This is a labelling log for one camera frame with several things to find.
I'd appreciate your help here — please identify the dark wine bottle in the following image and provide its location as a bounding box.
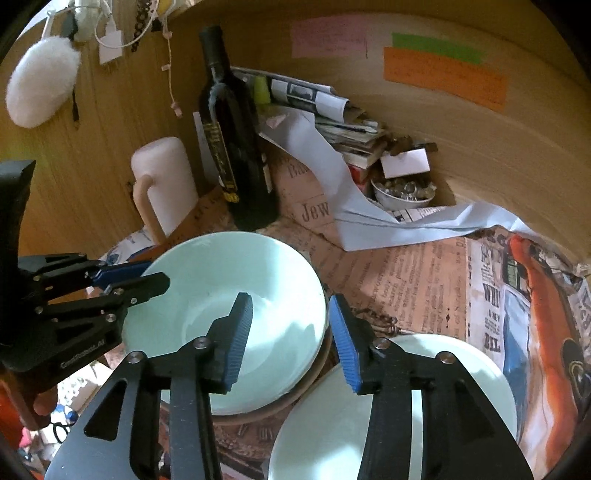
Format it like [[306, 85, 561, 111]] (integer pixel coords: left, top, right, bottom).
[[199, 26, 279, 231]]

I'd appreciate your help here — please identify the green sticky note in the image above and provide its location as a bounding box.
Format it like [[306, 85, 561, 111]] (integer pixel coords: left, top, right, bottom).
[[392, 33, 484, 65]]

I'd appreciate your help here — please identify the stack of magazines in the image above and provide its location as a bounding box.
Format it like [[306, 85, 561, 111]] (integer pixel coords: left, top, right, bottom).
[[232, 67, 390, 169]]

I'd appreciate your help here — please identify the pink sticky note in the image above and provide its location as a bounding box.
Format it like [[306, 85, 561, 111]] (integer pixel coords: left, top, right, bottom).
[[290, 15, 369, 59]]

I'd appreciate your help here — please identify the white folded paper sheet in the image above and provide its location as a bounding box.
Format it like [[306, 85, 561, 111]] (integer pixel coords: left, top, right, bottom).
[[259, 105, 538, 252]]

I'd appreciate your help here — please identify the white fluffy pompom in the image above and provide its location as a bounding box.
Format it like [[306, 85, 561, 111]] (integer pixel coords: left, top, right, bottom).
[[5, 36, 81, 129]]

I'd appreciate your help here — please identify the mint green bowl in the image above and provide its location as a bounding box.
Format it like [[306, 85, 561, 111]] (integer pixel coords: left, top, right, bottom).
[[122, 232, 327, 417]]

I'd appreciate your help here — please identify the white charger with cable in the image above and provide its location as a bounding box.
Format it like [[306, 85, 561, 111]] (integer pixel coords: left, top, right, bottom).
[[94, 1, 159, 65]]

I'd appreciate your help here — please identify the white small box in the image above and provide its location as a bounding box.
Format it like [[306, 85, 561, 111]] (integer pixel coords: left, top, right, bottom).
[[381, 148, 431, 179]]

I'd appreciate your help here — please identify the white plastic jug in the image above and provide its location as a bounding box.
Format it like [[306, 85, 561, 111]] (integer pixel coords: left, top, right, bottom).
[[131, 137, 198, 245]]

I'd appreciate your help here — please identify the vintage newspaper print mat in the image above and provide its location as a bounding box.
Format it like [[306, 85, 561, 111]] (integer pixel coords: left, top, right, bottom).
[[98, 147, 591, 480]]

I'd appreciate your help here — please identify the mint green dinner plate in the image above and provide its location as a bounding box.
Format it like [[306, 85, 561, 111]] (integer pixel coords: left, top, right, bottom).
[[269, 334, 518, 479]]

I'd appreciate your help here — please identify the orange sticky note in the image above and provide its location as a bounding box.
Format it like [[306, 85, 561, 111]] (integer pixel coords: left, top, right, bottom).
[[384, 47, 508, 112]]

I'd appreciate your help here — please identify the small bowl of trinkets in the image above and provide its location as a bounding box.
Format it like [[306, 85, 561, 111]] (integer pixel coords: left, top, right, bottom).
[[370, 177, 437, 211]]

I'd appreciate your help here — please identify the left hand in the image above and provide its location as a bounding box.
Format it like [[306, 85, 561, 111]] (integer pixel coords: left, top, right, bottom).
[[17, 386, 58, 431]]

